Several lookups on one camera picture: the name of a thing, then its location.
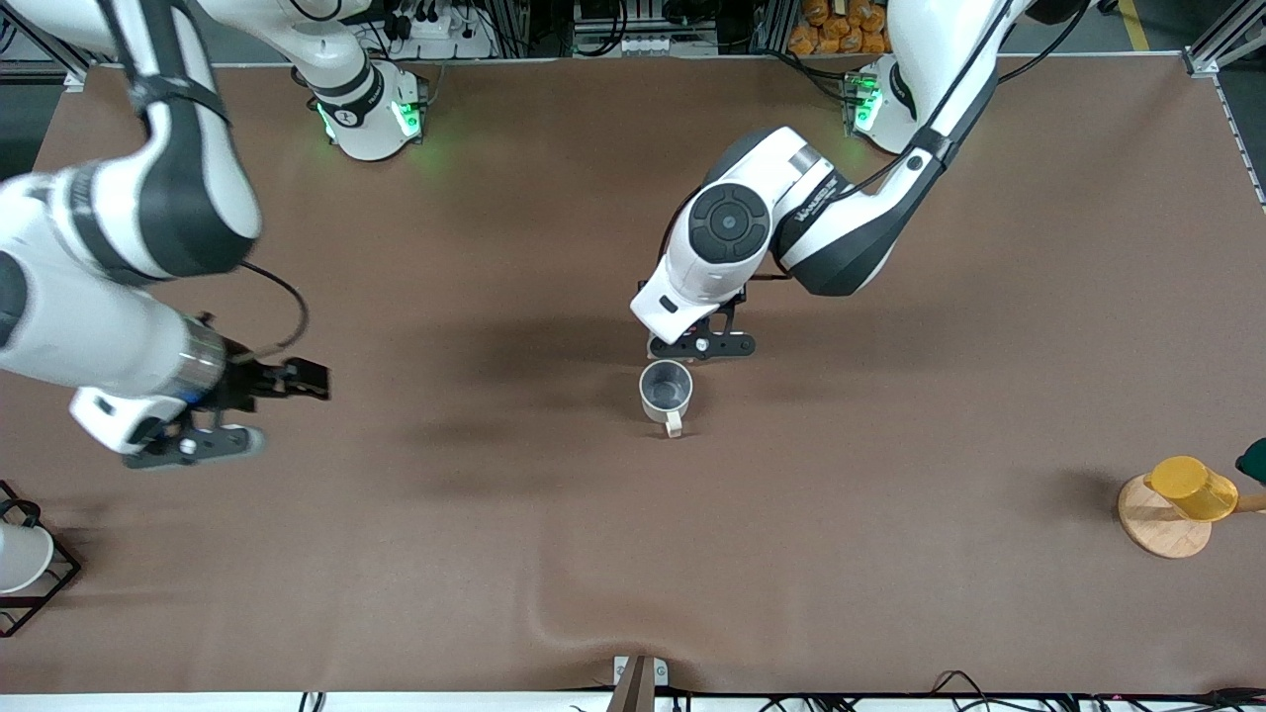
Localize white mug with handle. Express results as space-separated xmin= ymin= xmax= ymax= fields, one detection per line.
xmin=638 ymin=359 xmax=695 ymax=439

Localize white cup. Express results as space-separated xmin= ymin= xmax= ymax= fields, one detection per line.
xmin=0 ymin=521 xmax=55 ymax=594

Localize wooden cup tree stand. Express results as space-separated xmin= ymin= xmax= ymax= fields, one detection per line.
xmin=1118 ymin=473 xmax=1266 ymax=560

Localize yellow plastic cup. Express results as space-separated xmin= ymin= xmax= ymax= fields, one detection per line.
xmin=1144 ymin=456 xmax=1239 ymax=522

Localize long white power strip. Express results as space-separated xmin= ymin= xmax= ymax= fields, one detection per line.
xmin=621 ymin=33 xmax=720 ymax=57

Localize pile of orange snack bags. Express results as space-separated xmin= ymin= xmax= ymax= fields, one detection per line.
xmin=788 ymin=0 xmax=891 ymax=55

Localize white power strip black plugs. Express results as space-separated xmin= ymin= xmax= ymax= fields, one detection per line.
xmin=394 ymin=10 xmax=496 ymax=60

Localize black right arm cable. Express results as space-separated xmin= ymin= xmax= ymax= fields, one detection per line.
xmin=237 ymin=259 xmax=310 ymax=362

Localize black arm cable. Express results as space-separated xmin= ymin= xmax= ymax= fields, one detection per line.
xmin=821 ymin=0 xmax=1089 ymax=204
xmin=237 ymin=259 xmax=310 ymax=362

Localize black wire rack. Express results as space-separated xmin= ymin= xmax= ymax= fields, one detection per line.
xmin=0 ymin=480 xmax=82 ymax=639

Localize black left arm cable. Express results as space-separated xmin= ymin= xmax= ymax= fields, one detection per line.
xmin=821 ymin=0 xmax=1089 ymax=204

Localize aluminium frame strut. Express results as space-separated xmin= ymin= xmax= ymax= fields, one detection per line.
xmin=1184 ymin=0 xmax=1266 ymax=78
xmin=0 ymin=10 xmax=95 ymax=92

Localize metal table bracket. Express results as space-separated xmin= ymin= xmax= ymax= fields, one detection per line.
xmin=613 ymin=655 xmax=670 ymax=712

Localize black cables along table edge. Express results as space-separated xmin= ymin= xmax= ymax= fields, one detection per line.
xmin=752 ymin=670 xmax=1266 ymax=712

